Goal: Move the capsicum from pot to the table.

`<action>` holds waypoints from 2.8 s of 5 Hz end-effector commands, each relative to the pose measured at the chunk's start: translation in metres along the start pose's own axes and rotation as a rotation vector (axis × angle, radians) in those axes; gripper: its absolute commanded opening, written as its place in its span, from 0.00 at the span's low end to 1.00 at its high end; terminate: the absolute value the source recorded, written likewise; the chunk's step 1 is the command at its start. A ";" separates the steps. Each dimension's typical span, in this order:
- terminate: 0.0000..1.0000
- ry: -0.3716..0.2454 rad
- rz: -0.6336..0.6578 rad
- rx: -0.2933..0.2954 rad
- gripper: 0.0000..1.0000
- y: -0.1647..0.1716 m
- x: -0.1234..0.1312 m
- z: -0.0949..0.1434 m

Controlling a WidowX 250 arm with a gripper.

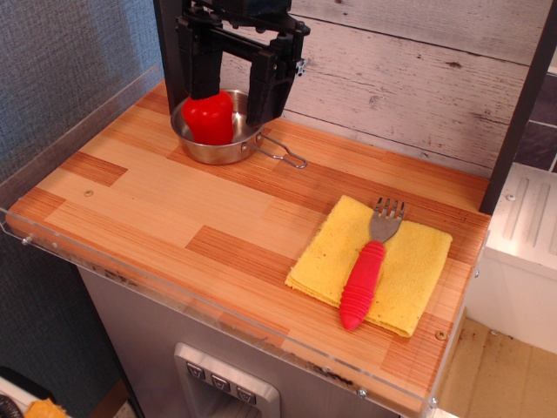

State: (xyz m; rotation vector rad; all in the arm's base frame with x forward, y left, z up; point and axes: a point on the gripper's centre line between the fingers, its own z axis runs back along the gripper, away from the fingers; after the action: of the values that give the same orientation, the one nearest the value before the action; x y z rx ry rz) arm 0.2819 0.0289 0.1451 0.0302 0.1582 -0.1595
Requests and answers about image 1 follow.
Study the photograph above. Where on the black vertical post right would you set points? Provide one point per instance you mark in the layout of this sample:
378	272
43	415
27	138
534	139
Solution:
531	88

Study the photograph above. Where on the small steel pot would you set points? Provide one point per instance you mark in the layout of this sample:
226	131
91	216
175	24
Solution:
246	140

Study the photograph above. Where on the white toy cabinet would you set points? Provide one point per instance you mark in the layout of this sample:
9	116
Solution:
513	289

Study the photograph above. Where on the black round object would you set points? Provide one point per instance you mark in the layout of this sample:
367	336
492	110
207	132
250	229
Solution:
8	408

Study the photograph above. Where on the yellow folded cloth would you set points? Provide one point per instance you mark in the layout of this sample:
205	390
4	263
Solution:
386	282

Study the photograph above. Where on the red capsicum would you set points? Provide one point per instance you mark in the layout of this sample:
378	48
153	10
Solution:
210	119

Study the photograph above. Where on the black vertical post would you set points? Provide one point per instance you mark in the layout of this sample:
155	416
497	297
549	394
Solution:
531	88
167	12

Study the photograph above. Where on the orange toy item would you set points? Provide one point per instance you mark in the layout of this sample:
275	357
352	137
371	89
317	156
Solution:
44	409

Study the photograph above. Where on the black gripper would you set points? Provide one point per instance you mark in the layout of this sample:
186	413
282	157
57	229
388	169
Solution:
261	33

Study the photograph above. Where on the red handled fork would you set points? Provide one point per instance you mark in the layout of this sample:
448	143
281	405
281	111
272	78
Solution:
359	290

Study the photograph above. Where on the black vertical post left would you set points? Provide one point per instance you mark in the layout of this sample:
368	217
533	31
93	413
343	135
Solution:
167	12

